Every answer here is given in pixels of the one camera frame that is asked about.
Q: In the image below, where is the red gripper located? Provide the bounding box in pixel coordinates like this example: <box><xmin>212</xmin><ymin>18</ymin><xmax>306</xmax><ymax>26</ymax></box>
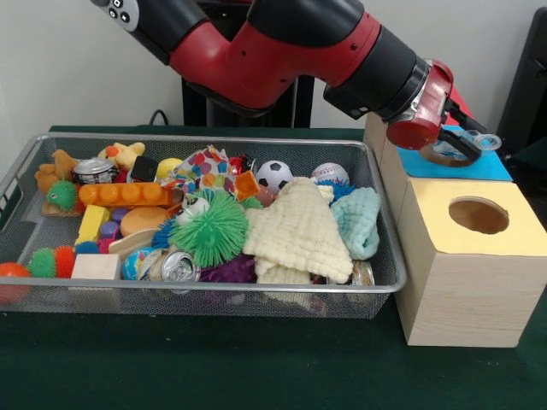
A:
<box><xmin>386</xmin><ymin>59</ymin><xmax>489</xmax><ymax>167</ymax></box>

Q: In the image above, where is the crushed clear plastic bottle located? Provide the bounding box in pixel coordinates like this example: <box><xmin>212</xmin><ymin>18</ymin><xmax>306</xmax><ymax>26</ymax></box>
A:
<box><xmin>429</xmin><ymin>129</ymin><xmax>503</xmax><ymax>164</ymax></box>

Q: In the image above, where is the light blue waffle cloth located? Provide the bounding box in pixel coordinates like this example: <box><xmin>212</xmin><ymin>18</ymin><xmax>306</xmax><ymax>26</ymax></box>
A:
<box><xmin>329</xmin><ymin>186</ymin><xmax>382</xmax><ymax>261</ymax></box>

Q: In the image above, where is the cream waffle cloth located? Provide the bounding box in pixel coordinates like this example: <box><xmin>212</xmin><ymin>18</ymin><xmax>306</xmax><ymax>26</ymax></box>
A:
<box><xmin>242</xmin><ymin>177</ymin><xmax>354</xmax><ymax>285</ymax></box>

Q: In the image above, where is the colourful heart-print cloth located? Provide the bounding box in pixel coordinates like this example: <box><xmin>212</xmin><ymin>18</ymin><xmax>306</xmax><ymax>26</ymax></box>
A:
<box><xmin>161</xmin><ymin>144</ymin><xmax>238</xmax><ymax>200</ymax></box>

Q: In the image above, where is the green spiky googly-eyed toy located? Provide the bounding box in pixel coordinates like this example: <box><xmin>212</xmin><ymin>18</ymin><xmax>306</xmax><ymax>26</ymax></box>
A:
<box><xmin>169</xmin><ymin>190</ymin><xmax>250</xmax><ymax>268</ymax></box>

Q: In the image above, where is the wooden box with three holes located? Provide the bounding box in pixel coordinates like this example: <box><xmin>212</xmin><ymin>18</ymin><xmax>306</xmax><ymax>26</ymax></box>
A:
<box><xmin>362</xmin><ymin>83</ymin><xmax>547</xmax><ymax>348</ymax></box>

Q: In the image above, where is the dark green table cloth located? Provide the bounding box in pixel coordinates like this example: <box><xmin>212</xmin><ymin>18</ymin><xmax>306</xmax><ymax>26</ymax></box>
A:
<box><xmin>508</xmin><ymin>137</ymin><xmax>547</xmax><ymax>172</ymax></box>
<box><xmin>0</xmin><ymin>125</ymin><xmax>547</xmax><ymax>410</ymax></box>

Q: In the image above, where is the black upright panel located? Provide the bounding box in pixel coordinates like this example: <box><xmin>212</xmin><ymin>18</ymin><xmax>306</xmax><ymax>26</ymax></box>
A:
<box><xmin>491</xmin><ymin>6</ymin><xmax>547</xmax><ymax>159</ymax></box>

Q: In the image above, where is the small white baseball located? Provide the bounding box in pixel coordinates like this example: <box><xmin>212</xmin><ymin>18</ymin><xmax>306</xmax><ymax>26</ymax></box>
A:
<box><xmin>310</xmin><ymin>162</ymin><xmax>350</xmax><ymax>185</ymax></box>

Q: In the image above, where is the small soccer ball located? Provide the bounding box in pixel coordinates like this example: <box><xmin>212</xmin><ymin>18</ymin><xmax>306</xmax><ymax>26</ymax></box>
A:
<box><xmin>256</xmin><ymin>160</ymin><xmax>295</xmax><ymax>193</ymax></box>

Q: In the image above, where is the silver drinks can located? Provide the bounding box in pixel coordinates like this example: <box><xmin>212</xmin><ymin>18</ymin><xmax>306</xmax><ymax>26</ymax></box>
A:
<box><xmin>160</xmin><ymin>248</ymin><xmax>202</xmax><ymax>283</ymax></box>

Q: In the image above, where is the orange bumpy toy block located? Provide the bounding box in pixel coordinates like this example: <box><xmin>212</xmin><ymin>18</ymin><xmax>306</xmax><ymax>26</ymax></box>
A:
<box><xmin>77</xmin><ymin>182</ymin><xmax>185</xmax><ymax>210</ymax></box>

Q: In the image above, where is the yellow wooden block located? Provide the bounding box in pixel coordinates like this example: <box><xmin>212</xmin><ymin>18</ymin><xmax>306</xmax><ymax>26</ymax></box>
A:
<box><xmin>75</xmin><ymin>204</ymin><xmax>111</xmax><ymax>245</ymax></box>

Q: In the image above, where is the plain wooden block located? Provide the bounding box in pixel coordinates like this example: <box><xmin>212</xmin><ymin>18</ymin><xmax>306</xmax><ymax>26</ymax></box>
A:
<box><xmin>70</xmin><ymin>254</ymin><xmax>122</xmax><ymax>281</ymax></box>

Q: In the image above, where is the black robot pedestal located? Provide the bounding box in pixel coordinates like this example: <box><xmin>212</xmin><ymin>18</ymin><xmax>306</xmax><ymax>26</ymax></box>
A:
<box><xmin>181</xmin><ymin>0</ymin><xmax>317</xmax><ymax>128</ymax></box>

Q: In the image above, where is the shallow wire mesh bin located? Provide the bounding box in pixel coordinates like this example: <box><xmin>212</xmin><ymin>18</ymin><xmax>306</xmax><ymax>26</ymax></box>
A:
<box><xmin>0</xmin><ymin>132</ymin><xmax>408</xmax><ymax>319</ymax></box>

